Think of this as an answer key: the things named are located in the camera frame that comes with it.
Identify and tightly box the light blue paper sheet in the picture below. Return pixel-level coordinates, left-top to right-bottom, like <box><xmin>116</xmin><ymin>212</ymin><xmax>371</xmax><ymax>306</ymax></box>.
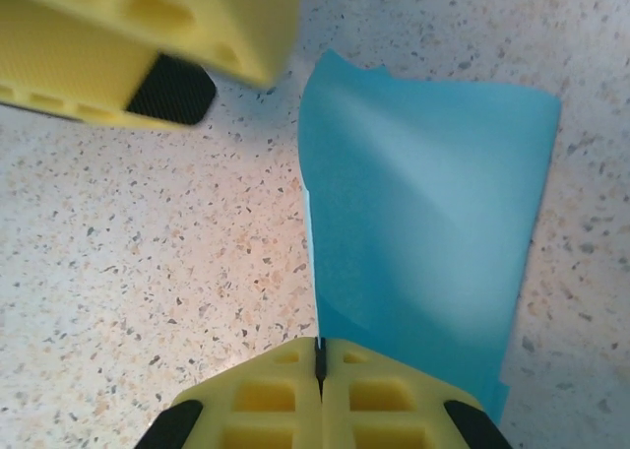
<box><xmin>297</xmin><ymin>48</ymin><xmax>563</xmax><ymax>425</ymax></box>

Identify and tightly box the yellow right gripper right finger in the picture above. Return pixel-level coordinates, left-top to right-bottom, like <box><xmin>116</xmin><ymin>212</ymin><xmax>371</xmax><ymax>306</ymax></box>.
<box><xmin>319</xmin><ymin>337</ymin><xmax>514</xmax><ymax>449</ymax></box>

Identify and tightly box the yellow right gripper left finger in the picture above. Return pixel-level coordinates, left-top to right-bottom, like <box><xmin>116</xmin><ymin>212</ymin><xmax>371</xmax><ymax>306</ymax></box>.
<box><xmin>141</xmin><ymin>337</ymin><xmax>324</xmax><ymax>449</ymax></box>

